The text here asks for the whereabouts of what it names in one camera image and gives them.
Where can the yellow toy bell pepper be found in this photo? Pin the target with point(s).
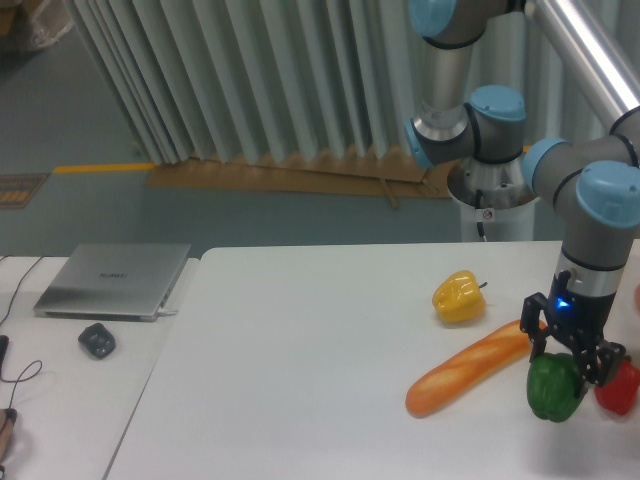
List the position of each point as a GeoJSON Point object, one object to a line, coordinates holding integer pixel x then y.
{"type": "Point", "coordinates": [459, 298]}

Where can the flat brown cardboard sheet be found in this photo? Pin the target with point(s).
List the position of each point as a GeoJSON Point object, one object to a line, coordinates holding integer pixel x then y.
{"type": "Point", "coordinates": [393, 176]}

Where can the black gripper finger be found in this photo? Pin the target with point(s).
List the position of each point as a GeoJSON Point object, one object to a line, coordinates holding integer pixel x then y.
{"type": "Point", "coordinates": [531, 324]}
{"type": "Point", "coordinates": [598, 364]}

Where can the white side table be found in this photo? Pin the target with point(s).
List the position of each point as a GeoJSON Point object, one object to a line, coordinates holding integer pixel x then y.
{"type": "Point", "coordinates": [73, 410]}

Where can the person's hand at edge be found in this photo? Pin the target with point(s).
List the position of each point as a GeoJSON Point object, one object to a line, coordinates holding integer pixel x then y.
{"type": "Point", "coordinates": [7, 424]}

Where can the black pen-like device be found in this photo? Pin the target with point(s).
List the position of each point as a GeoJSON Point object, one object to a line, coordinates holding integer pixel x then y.
{"type": "Point", "coordinates": [4, 343]}

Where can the silver closed laptop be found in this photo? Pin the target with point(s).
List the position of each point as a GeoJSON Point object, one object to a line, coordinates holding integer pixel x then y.
{"type": "Point", "coordinates": [130, 281]}

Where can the pale green folding screen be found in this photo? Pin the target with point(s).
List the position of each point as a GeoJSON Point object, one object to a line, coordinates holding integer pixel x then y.
{"type": "Point", "coordinates": [340, 85]}

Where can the orange toy baguette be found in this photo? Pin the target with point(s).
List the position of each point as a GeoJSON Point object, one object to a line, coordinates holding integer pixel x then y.
{"type": "Point", "coordinates": [448, 381]}

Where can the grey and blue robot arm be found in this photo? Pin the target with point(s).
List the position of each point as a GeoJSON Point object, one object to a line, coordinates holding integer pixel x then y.
{"type": "Point", "coordinates": [593, 187]}

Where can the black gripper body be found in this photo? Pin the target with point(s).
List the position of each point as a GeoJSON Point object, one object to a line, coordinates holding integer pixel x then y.
{"type": "Point", "coordinates": [577, 321]}

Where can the white usb plug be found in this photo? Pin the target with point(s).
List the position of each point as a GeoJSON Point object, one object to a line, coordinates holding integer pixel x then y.
{"type": "Point", "coordinates": [166, 312]}

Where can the green toy bell pepper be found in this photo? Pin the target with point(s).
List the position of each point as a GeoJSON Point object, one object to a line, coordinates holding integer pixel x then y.
{"type": "Point", "coordinates": [554, 387]}

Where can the red toy bell pepper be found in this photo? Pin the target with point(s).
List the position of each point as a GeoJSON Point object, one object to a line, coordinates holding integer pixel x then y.
{"type": "Point", "coordinates": [620, 394]}

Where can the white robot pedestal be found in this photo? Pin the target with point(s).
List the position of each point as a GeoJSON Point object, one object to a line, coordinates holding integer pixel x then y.
{"type": "Point", "coordinates": [495, 202]}

